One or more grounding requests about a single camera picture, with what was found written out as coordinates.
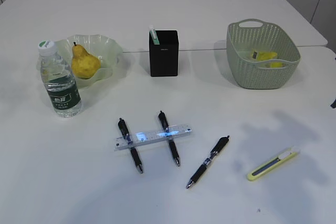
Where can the teal utility knife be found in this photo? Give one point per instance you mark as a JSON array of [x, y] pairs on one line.
[[154, 35]]

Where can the yellow pear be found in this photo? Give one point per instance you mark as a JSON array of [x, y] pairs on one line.
[[84, 65]]

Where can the yellow waste paper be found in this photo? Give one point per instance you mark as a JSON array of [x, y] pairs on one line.
[[265, 56]]

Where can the clear water bottle green label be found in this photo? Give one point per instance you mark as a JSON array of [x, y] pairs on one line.
[[58, 80]]

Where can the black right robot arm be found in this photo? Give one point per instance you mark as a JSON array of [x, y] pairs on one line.
[[333, 105]]

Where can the black pen middle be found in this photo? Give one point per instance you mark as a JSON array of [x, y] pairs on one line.
[[170, 140]]

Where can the black pen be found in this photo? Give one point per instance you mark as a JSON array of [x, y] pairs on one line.
[[134, 153], [170, 140], [222, 142]]

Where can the black square pen holder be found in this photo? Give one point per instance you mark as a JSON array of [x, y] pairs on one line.
[[163, 57]]

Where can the black pen left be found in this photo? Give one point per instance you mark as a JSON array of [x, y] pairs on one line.
[[134, 153]]

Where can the clear plastic ruler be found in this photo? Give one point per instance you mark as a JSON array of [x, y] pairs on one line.
[[146, 138]]

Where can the black pen right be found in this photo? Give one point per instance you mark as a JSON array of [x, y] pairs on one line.
[[222, 142]]

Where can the green wavy glass plate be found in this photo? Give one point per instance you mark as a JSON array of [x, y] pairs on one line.
[[104, 48]]

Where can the green plastic woven basket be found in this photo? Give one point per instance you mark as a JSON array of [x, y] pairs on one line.
[[250, 34]]

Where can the yellow utility knife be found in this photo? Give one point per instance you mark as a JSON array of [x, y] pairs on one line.
[[276, 161]]

